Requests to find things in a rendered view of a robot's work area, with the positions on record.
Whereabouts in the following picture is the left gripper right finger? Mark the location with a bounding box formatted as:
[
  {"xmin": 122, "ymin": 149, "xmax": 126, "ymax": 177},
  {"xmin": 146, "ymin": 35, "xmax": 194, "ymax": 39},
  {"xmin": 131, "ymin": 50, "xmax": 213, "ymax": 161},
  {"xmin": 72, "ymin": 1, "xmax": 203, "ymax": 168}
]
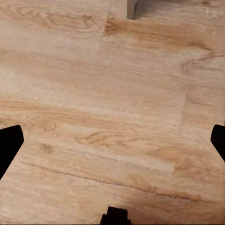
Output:
[{"xmin": 211, "ymin": 125, "xmax": 225, "ymax": 161}]

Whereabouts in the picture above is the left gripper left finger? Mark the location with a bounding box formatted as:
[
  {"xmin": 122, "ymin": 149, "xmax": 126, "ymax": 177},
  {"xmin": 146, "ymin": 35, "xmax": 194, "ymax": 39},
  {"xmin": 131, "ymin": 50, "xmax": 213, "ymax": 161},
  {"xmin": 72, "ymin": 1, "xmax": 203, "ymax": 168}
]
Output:
[{"xmin": 0, "ymin": 125, "xmax": 24, "ymax": 180}]

